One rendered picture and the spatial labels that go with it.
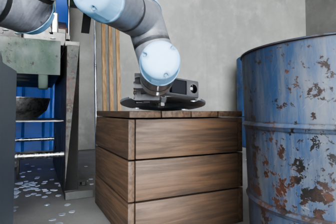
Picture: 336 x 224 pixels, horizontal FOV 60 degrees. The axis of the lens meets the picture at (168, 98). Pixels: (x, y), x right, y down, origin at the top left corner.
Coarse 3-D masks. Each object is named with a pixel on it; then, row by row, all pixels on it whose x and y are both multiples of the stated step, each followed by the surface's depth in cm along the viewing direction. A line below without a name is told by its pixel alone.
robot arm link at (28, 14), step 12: (24, 0) 69; (36, 0) 70; (48, 0) 72; (12, 12) 67; (24, 12) 70; (36, 12) 72; (48, 12) 76; (0, 24) 69; (12, 24) 70; (24, 24) 72; (36, 24) 74; (48, 24) 77
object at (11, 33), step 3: (0, 27) 119; (0, 30) 118; (9, 30) 121; (12, 30) 121; (0, 33) 119; (3, 33) 120; (6, 33) 120; (9, 33) 121; (12, 33) 121; (21, 33) 123; (15, 36) 121; (18, 36) 122; (21, 36) 123
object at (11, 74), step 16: (0, 64) 57; (0, 80) 57; (0, 96) 58; (0, 112) 58; (0, 128) 58; (0, 144) 58; (0, 160) 58; (0, 176) 58; (0, 192) 59; (0, 208) 59
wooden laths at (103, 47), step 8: (104, 24) 246; (104, 32) 245; (104, 40) 244; (104, 48) 243; (104, 56) 242; (104, 64) 241; (112, 64) 245; (104, 72) 240; (112, 72) 244; (96, 80) 237; (104, 80) 239; (112, 80) 243; (96, 88) 235; (104, 88) 238; (112, 88) 242; (120, 88) 243; (96, 96) 234; (104, 96) 236; (112, 96) 241; (120, 96) 242; (96, 104) 233; (104, 104) 235; (112, 104) 239; (120, 104) 241; (96, 144) 228
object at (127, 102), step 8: (128, 96) 90; (168, 96) 85; (128, 104) 100; (136, 104) 99; (144, 104) 100; (152, 104) 103; (168, 104) 103; (176, 104) 102; (184, 104) 99; (192, 104) 99; (200, 104) 99
